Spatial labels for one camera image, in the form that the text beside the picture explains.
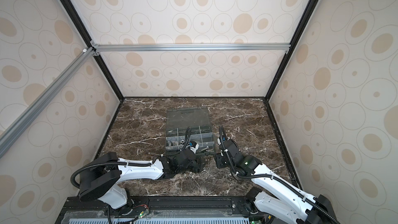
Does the black corner post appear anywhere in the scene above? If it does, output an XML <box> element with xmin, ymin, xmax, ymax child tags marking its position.
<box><xmin>59</xmin><ymin>0</ymin><xmax>124</xmax><ymax>102</ymax></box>
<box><xmin>264</xmin><ymin>0</ymin><xmax>319</xmax><ymax>103</ymax></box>

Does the black right corner post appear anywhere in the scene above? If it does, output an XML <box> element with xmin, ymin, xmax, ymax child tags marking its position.
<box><xmin>264</xmin><ymin>0</ymin><xmax>319</xmax><ymax>103</ymax></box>

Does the black left corner post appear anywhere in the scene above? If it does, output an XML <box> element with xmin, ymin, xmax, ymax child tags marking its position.
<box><xmin>59</xmin><ymin>0</ymin><xmax>124</xmax><ymax>102</ymax></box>

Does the clear plastic organizer box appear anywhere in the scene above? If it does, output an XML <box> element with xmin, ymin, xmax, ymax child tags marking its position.
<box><xmin>165</xmin><ymin>107</ymin><xmax>214</xmax><ymax>152</ymax></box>

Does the diagonal aluminium frame bar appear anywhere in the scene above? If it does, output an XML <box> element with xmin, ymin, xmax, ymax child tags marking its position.
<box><xmin>1</xmin><ymin>47</ymin><xmax>94</xmax><ymax>157</ymax></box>

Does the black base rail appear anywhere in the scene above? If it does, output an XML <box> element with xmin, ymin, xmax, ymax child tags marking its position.
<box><xmin>56</xmin><ymin>196</ymin><xmax>283</xmax><ymax>224</ymax></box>

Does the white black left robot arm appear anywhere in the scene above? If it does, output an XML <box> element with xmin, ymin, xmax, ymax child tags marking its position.
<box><xmin>70</xmin><ymin>147</ymin><xmax>204</xmax><ymax>209</ymax></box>

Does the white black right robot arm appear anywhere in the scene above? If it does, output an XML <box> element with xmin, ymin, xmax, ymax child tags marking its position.
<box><xmin>217</xmin><ymin>137</ymin><xmax>339</xmax><ymax>224</ymax></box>

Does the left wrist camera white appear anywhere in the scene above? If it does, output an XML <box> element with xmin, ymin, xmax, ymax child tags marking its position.
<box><xmin>189</xmin><ymin>142</ymin><xmax>199</xmax><ymax>154</ymax></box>

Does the horizontal aluminium frame bar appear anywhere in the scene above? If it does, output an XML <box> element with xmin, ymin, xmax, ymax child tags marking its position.
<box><xmin>94</xmin><ymin>43</ymin><xmax>291</xmax><ymax>52</ymax></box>

